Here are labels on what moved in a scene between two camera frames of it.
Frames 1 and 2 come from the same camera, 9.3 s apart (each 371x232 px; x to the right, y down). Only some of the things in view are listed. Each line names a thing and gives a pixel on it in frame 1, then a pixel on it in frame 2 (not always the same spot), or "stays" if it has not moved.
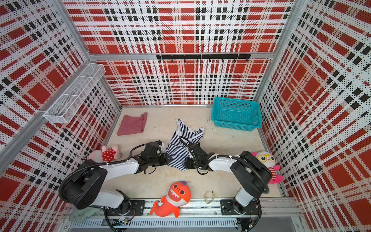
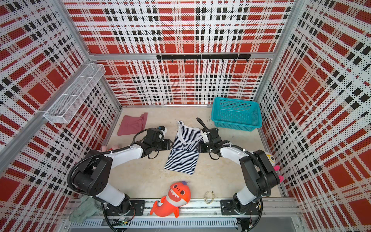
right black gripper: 188,165 → 201,148
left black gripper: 164,159 → 167,144
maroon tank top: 132,124 stays
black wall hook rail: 204,56 stays
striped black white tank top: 178,149 stays
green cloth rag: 78,215 stays
